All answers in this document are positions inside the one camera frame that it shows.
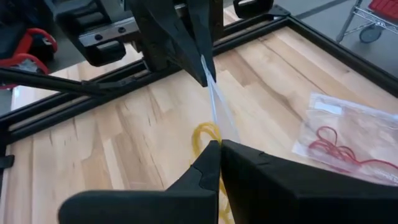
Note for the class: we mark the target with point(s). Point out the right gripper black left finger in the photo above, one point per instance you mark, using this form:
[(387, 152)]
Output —
[(140, 208)]

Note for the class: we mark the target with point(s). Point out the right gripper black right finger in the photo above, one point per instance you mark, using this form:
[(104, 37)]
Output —
[(295, 199)]

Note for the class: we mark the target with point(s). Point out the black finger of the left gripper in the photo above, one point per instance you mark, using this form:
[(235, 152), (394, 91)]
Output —
[(168, 31), (202, 25)]

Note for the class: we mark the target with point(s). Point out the red rubber band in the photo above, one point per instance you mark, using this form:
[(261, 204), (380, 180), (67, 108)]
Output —
[(326, 128), (382, 161), (339, 152)]

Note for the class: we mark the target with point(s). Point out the clear plastic zip bag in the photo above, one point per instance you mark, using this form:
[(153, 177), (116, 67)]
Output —
[(367, 124), (224, 124)]

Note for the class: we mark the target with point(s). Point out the red and black equipment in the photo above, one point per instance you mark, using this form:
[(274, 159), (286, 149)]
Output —
[(31, 34)]

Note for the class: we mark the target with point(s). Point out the red plastic storage bin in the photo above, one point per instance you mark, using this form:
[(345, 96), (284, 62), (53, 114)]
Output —
[(385, 4)]

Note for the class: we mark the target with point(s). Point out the black aluminium table frame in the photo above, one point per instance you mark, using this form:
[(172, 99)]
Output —
[(342, 53)]

